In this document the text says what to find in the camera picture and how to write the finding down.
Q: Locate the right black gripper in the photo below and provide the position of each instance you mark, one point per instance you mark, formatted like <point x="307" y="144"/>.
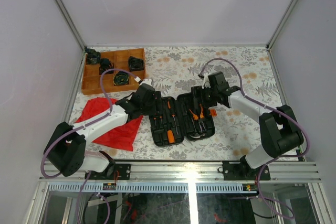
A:
<point x="198" y="92"/>

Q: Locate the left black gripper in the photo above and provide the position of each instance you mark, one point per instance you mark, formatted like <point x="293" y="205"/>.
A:
<point x="157" y="107"/>

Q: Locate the black orange grip screwdriver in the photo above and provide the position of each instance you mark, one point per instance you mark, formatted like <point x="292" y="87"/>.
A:
<point x="170" y="107"/>

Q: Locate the black plastic tool case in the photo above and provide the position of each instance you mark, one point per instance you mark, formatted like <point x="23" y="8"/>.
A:
<point x="181" y="106"/>

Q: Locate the orange handle pliers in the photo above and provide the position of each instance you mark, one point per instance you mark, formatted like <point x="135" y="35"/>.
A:
<point x="199" y="118"/>

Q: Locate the large orange handle screwdriver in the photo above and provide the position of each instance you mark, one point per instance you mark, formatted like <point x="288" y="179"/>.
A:
<point x="170" y="137"/>

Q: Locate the red cloth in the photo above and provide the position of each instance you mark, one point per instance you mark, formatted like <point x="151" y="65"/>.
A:
<point x="122" y="137"/>

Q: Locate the small hammer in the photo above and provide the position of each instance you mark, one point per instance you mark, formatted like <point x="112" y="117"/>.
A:
<point x="195" y="135"/>

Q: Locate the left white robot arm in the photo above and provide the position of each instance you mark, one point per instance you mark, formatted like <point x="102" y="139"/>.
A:
<point x="66" y="149"/>

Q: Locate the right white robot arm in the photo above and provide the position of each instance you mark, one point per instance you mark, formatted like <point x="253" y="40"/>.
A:
<point x="279" y="130"/>

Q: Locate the rolled black tape right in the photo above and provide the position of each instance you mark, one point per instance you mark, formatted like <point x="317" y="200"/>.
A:
<point x="135" y="64"/>

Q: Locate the rolled black yellow tape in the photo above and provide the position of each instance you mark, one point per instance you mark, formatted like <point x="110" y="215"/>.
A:
<point x="121" y="78"/>

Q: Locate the wooden compartment tray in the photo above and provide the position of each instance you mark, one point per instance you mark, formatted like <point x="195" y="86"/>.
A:
<point x="115" y="68"/>

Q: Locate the rolled black tape left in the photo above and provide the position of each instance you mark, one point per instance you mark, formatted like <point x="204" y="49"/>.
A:
<point x="104" y="65"/>

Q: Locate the rolled tape in corner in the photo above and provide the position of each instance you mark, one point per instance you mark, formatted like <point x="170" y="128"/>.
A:
<point x="92" y="56"/>

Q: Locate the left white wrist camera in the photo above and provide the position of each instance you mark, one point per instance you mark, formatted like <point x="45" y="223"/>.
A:
<point x="140" y="81"/>

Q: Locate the aluminium front rail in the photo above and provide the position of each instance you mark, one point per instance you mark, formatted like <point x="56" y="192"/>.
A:
<point x="208" y="172"/>

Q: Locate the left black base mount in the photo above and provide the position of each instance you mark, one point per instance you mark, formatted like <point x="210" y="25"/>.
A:
<point x="113" y="172"/>

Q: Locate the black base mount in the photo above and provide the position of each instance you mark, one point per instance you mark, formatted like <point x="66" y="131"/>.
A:
<point x="239" y="171"/>
<point x="113" y="172"/>

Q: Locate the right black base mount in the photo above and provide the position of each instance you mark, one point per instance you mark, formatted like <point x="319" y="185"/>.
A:
<point x="239" y="171"/>

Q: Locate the left aluminium corner post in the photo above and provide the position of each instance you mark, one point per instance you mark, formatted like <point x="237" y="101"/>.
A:
<point x="70" y="23"/>

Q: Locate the aluminium corner post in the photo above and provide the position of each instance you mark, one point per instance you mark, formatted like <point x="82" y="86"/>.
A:
<point x="70" y="23"/>
<point x="281" y="24"/>

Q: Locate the white slotted cable duct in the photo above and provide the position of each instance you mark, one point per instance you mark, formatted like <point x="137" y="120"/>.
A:
<point x="233" y="188"/>

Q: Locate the right aluminium corner post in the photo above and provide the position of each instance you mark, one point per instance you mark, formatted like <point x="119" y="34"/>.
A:
<point x="281" y="24"/>

